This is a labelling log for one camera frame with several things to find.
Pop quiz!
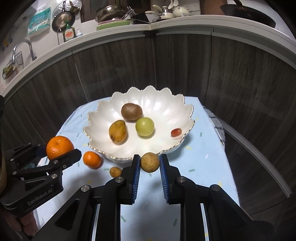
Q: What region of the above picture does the orange tangerine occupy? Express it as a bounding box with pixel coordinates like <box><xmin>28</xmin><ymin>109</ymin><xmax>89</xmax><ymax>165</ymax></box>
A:
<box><xmin>46</xmin><ymin>136</ymin><xmax>74</xmax><ymax>161</ymax></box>
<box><xmin>83</xmin><ymin>151</ymin><xmax>102</xmax><ymax>169</ymax></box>

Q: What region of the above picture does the brown longan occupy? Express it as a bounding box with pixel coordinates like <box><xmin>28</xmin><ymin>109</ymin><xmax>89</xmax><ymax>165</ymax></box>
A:
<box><xmin>109</xmin><ymin>167</ymin><xmax>122</xmax><ymax>178</ymax></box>
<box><xmin>140</xmin><ymin>152</ymin><xmax>159</xmax><ymax>173</ymax></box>

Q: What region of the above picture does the yellow mango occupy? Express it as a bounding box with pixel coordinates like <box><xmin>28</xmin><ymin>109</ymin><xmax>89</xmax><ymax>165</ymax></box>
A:
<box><xmin>109</xmin><ymin>120</ymin><xmax>127</xmax><ymax>144</ymax></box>

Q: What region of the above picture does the red cherry tomato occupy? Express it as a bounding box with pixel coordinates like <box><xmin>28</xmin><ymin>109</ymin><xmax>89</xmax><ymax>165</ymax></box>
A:
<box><xmin>171</xmin><ymin>128</ymin><xmax>182</xmax><ymax>138</ymax></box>

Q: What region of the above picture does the chrome kitchen faucet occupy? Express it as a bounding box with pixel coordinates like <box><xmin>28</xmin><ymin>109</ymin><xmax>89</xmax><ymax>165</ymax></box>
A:
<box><xmin>11</xmin><ymin>39</ymin><xmax>38</xmax><ymax>64</ymax></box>

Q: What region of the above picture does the white kitchen countertop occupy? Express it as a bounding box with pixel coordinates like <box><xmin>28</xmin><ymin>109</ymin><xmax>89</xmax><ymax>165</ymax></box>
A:
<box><xmin>1</xmin><ymin>15</ymin><xmax>295</xmax><ymax>99</ymax></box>

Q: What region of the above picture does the person left hand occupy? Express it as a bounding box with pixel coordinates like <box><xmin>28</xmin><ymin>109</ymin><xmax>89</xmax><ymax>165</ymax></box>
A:
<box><xmin>3</xmin><ymin>211</ymin><xmax>38</xmax><ymax>237</ymax></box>

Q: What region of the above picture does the light blue patterned tablecloth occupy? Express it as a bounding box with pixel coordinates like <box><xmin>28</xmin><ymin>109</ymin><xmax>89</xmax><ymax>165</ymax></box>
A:
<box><xmin>34</xmin><ymin>97</ymin><xmax>238</xmax><ymax>240</ymax></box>

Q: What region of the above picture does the brown kiwi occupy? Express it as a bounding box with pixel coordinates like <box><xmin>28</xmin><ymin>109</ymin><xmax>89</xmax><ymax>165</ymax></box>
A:
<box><xmin>121</xmin><ymin>103</ymin><xmax>142</xmax><ymax>121</ymax></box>

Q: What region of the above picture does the white scalloped ceramic bowl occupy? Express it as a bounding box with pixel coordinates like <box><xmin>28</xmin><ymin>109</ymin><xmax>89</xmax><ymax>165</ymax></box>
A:
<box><xmin>83</xmin><ymin>86</ymin><xmax>195</xmax><ymax>163</ymax></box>

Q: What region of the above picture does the green round fruit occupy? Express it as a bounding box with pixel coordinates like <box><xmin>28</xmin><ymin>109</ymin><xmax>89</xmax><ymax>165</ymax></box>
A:
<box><xmin>135</xmin><ymin>117</ymin><xmax>154</xmax><ymax>137</ymax></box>

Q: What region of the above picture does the checkered white towel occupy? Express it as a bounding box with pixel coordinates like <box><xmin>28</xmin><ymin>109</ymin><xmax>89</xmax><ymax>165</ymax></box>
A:
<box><xmin>203</xmin><ymin>106</ymin><xmax>226</xmax><ymax>146</ymax></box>

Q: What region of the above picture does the green dish soap bottle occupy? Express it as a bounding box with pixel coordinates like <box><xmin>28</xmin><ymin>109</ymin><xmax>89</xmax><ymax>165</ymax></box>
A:
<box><xmin>63</xmin><ymin>21</ymin><xmax>76</xmax><ymax>42</ymax></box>

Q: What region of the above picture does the dark wood cabinet front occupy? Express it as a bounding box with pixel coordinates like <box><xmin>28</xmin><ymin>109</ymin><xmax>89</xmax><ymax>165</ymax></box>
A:
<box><xmin>0</xmin><ymin>32</ymin><xmax>296</xmax><ymax>227</ymax></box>

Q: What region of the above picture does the teal tissue pack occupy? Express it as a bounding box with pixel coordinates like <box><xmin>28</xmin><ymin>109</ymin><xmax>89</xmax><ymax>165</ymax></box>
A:
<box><xmin>28</xmin><ymin>8</ymin><xmax>51</xmax><ymax>37</ymax></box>

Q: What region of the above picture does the steel frying pan hanging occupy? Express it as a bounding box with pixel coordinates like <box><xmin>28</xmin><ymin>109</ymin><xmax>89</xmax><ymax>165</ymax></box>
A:
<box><xmin>52</xmin><ymin>11</ymin><xmax>75</xmax><ymax>33</ymax></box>

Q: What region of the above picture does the green plate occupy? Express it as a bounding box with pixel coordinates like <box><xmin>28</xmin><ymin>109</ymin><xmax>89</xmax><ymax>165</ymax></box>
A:
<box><xmin>96</xmin><ymin>19</ymin><xmax>132</xmax><ymax>31</ymax></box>

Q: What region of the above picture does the steel mixing bowl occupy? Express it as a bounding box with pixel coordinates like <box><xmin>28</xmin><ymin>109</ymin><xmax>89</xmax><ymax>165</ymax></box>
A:
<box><xmin>95</xmin><ymin>4</ymin><xmax>128</xmax><ymax>23</ymax></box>

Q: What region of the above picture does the white teapot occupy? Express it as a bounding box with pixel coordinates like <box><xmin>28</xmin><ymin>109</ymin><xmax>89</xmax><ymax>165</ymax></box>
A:
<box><xmin>173</xmin><ymin>6</ymin><xmax>190</xmax><ymax>18</ymax></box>

